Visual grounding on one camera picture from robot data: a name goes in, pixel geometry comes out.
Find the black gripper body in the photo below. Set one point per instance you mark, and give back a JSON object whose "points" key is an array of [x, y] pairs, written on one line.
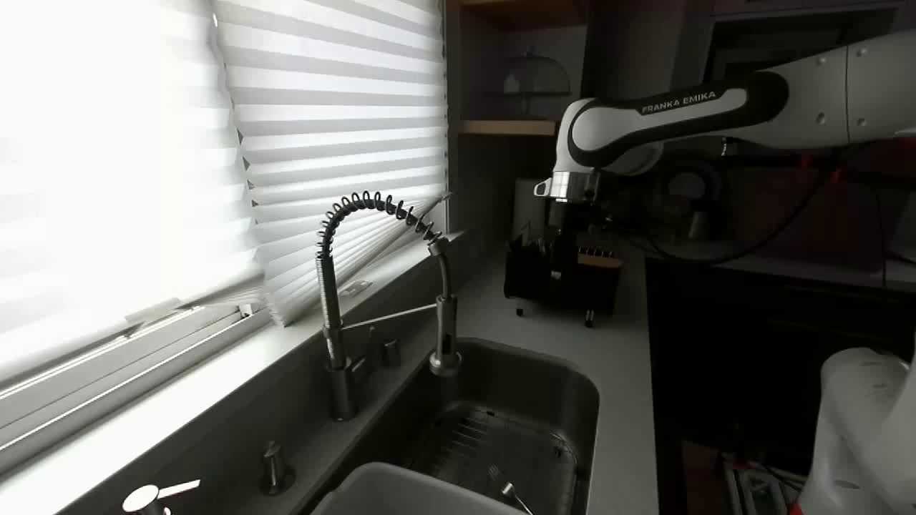
{"points": [[570, 233]]}

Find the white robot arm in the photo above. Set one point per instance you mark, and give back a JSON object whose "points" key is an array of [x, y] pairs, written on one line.
{"points": [[837, 99]]}

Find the metal sink grid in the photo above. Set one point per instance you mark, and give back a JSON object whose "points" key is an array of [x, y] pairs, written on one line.
{"points": [[484, 451]]}

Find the white pleated window blind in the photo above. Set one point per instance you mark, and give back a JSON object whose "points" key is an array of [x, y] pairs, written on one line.
{"points": [[334, 100]]}

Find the white plastic wash basin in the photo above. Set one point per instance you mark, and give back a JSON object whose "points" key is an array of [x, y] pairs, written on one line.
{"points": [[393, 489]]}

